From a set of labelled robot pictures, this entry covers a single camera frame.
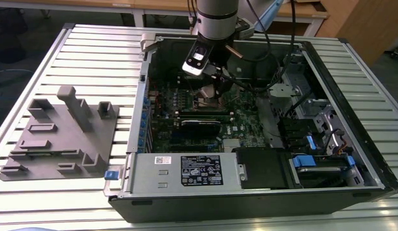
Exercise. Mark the silver CPU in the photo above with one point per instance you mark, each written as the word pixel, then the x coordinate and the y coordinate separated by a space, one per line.
pixel 201 101

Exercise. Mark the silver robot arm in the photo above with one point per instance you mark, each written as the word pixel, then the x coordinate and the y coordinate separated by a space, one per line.
pixel 216 21

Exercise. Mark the CPU socket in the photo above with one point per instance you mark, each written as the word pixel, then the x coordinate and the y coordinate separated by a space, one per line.
pixel 195 107

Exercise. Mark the green RAM stick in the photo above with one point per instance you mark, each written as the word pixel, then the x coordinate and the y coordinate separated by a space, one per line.
pixel 204 118

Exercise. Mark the green motherboard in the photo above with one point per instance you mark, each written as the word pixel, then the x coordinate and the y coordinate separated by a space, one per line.
pixel 249 125

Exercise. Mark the black graphics card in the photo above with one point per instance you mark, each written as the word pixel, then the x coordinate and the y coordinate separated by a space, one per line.
pixel 200 130

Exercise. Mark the grey plastic case latch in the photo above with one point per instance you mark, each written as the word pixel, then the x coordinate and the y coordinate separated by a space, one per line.
pixel 146 41

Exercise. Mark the small silver heat sink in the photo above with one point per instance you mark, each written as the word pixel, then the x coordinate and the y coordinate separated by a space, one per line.
pixel 232 143

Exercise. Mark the light wooden desk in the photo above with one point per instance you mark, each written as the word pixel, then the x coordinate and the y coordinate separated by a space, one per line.
pixel 56 2
pixel 300 12

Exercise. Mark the hard disk in blue carrier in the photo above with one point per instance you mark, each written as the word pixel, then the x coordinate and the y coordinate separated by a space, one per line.
pixel 303 161

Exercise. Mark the wooden cabinet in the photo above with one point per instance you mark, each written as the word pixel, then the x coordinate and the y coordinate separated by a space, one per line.
pixel 361 24

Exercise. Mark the silver power supply unit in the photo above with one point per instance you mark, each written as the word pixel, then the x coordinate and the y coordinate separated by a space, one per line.
pixel 142 168

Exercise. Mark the blue plastic latch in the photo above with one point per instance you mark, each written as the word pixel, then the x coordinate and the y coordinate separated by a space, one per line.
pixel 110 175

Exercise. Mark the grey parts rack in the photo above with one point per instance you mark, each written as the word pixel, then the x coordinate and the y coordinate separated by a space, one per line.
pixel 73 144

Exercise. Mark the black PC case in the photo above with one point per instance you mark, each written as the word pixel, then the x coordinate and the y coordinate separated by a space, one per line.
pixel 217 209

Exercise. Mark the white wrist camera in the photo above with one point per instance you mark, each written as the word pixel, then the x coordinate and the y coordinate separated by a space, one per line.
pixel 195 63

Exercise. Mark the silver metal bracket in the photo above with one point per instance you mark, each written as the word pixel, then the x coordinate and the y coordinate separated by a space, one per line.
pixel 275 94

